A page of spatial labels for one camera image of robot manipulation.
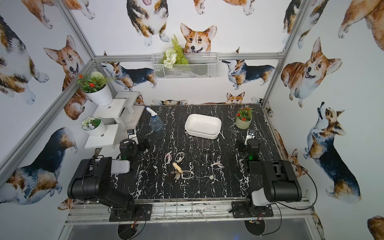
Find white pink band watch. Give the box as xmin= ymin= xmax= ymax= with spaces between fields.
xmin=211 ymin=162 xmax=224 ymax=170

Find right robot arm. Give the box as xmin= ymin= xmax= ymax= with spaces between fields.
xmin=236 ymin=139 xmax=302 ymax=207

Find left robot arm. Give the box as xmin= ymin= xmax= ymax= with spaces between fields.
xmin=67 ymin=138 xmax=150 ymax=214

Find white storage box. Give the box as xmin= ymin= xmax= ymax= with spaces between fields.
xmin=185 ymin=114 xmax=222 ymax=140

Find green pot red flowers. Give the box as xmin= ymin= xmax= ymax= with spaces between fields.
xmin=236 ymin=106 xmax=253 ymax=130

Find white stepped shelf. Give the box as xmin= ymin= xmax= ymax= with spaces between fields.
xmin=85 ymin=91 xmax=145 ymax=150

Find clear blue spray bottle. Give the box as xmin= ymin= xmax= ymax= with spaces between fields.
xmin=146 ymin=107 xmax=164 ymax=132

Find small white flower pot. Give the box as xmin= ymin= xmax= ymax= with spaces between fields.
xmin=82 ymin=117 xmax=106 ymax=137

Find large white flower pot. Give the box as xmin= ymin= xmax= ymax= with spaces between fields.
xmin=77 ymin=71 xmax=113 ymax=106

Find green fern white flowers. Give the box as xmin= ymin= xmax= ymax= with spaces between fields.
xmin=161 ymin=35 xmax=189 ymax=69

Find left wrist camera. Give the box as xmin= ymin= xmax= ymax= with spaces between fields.
xmin=127 ymin=129 xmax=139 ymax=145

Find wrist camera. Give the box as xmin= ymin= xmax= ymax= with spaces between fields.
xmin=245 ymin=129 xmax=256 ymax=145
xmin=127 ymin=129 xmax=139 ymax=145

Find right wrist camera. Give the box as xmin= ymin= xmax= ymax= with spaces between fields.
xmin=245 ymin=129 xmax=256 ymax=145

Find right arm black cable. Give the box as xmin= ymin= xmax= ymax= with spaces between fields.
xmin=260 ymin=163 xmax=319 ymax=236

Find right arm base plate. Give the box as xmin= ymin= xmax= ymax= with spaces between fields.
xmin=229 ymin=202 xmax=274 ymax=219

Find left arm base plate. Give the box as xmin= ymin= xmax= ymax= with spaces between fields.
xmin=109 ymin=204 xmax=153 ymax=222

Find white wire wall basket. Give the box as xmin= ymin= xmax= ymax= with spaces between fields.
xmin=151 ymin=53 xmax=219 ymax=79

